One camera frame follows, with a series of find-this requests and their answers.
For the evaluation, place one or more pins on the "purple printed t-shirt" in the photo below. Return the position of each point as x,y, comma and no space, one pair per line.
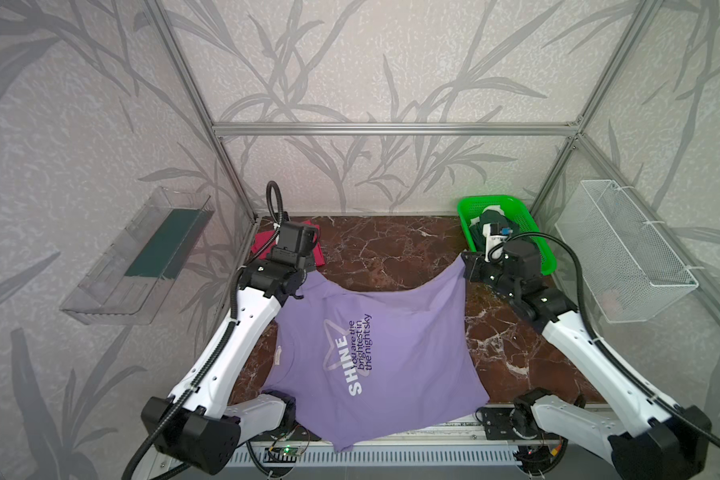
364,365

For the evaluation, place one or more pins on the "aluminium horizontal frame bar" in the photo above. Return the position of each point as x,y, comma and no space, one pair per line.
230,129

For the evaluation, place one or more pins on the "left aluminium frame post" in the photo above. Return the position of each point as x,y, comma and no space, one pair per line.
160,19

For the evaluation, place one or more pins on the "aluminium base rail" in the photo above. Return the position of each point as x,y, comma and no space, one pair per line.
180,429

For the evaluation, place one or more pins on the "folded magenta t-shirt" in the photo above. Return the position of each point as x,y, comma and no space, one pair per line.
261,244

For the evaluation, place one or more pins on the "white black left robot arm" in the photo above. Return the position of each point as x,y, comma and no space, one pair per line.
211,379

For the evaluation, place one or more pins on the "aluminium frame post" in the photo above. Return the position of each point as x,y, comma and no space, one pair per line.
160,19
636,28

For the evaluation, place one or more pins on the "dark green t-shirt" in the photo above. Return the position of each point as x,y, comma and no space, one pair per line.
491,223

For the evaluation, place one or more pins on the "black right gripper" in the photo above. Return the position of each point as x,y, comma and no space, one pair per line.
477,264

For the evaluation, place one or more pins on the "green circuit board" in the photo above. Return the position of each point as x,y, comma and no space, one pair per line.
286,454

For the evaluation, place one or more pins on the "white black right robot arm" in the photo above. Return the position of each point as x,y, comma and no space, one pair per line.
649,437

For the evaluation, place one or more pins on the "white wire mesh basket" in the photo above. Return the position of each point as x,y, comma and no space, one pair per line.
628,266

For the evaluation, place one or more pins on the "clear plastic wall tray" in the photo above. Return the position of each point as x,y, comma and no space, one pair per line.
131,280

